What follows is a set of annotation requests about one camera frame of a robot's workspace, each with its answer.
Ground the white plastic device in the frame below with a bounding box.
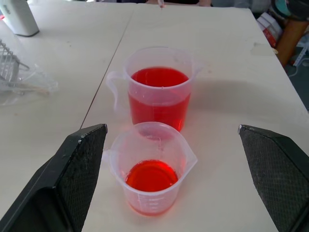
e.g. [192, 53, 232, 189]
[0, 0, 40, 37]

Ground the clear plastic bag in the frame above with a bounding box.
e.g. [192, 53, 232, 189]
[0, 63, 59, 107]

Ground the brown wooden post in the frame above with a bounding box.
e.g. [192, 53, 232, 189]
[276, 18, 309, 67]

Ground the grey wire rack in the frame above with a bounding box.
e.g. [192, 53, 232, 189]
[0, 39, 30, 82]

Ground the small clear plastic measuring cup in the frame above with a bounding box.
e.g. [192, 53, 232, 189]
[102, 121, 198, 217]

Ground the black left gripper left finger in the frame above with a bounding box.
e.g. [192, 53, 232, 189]
[0, 123, 108, 232]

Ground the white and red cardboard box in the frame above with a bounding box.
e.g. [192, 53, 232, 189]
[256, 12, 283, 48]

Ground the teal and black round object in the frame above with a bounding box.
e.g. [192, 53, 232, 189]
[270, 0, 309, 21]

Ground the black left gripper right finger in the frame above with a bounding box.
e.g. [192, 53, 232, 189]
[237, 124, 309, 232]

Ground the large clear plastic measuring cup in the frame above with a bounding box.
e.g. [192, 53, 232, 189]
[106, 46, 200, 133]

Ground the white metal bracket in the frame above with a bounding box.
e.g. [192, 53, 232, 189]
[292, 44, 309, 67]

